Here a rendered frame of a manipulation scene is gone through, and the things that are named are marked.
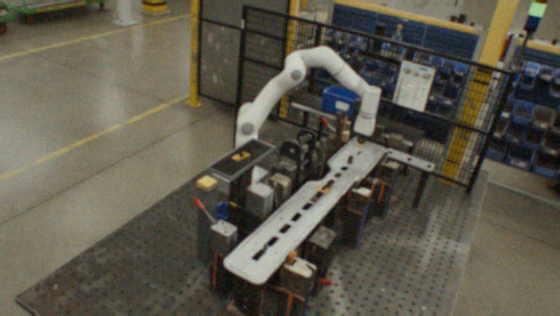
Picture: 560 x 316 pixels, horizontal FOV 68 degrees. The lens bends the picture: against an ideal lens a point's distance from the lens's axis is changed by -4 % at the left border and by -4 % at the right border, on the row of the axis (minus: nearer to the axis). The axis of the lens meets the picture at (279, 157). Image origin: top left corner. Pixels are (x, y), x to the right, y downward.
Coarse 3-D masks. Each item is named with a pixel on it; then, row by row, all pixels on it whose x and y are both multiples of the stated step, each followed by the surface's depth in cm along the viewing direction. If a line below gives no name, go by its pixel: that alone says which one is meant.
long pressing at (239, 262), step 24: (336, 168) 234; (360, 168) 237; (312, 192) 212; (336, 192) 214; (288, 216) 194; (312, 216) 196; (264, 240) 178; (288, 240) 180; (240, 264) 165; (264, 264) 166
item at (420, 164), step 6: (390, 150) 259; (396, 150) 259; (390, 156) 253; (396, 156) 253; (402, 156) 254; (408, 156) 255; (402, 162) 249; (408, 162) 249; (414, 162) 249; (420, 162) 250; (426, 162) 251; (420, 168) 245; (426, 168) 245; (432, 168) 246
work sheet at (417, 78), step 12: (408, 60) 268; (408, 72) 271; (420, 72) 267; (432, 72) 264; (396, 84) 279; (408, 84) 275; (420, 84) 270; (408, 96) 278; (420, 96) 274; (408, 108) 281; (420, 108) 277
